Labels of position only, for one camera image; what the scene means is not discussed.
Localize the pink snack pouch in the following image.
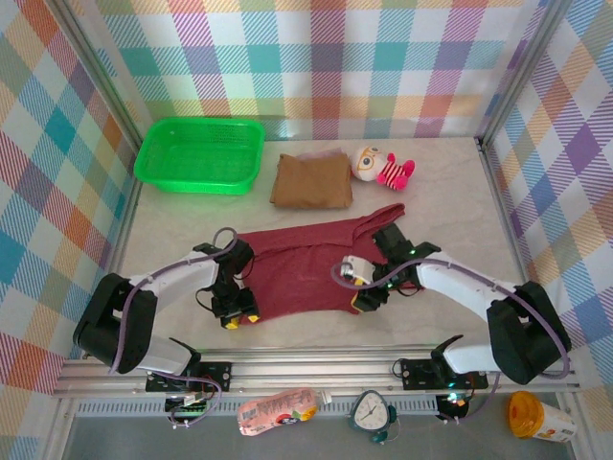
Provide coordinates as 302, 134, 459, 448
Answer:
238, 387, 332, 437

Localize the long aluminium frame rail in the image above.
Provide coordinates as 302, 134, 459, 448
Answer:
52, 356, 580, 399

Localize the tan tank top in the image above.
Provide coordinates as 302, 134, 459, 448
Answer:
269, 152, 353, 210

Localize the teal alarm clock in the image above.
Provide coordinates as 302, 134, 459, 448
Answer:
347, 390, 397, 443

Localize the plush doll with glasses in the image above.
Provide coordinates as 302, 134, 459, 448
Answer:
351, 146, 417, 193

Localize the aluminium corner post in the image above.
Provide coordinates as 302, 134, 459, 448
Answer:
476, 0, 576, 145
47, 0, 148, 145

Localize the green circuit board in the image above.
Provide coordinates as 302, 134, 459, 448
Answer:
165, 395, 210, 423

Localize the maroon tank top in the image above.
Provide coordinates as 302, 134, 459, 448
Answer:
238, 203, 407, 327

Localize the aluminium side rail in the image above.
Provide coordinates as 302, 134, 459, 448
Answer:
84, 184, 145, 358
476, 137, 556, 356

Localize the cup with orange lid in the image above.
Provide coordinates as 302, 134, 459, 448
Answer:
507, 390, 576, 441

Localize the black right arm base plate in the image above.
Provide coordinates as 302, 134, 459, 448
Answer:
400, 356, 489, 390

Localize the white slotted cable duct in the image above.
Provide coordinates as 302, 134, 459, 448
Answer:
76, 401, 442, 417

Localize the green plastic basket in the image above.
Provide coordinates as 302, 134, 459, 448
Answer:
133, 117, 267, 196

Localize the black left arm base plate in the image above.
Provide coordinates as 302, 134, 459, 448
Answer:
146, 361, 234, 393

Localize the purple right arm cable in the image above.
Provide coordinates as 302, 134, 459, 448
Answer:
331, 258, 575, 426

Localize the small controller board with led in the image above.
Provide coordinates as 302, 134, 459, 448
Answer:
435, 392, 470, 421

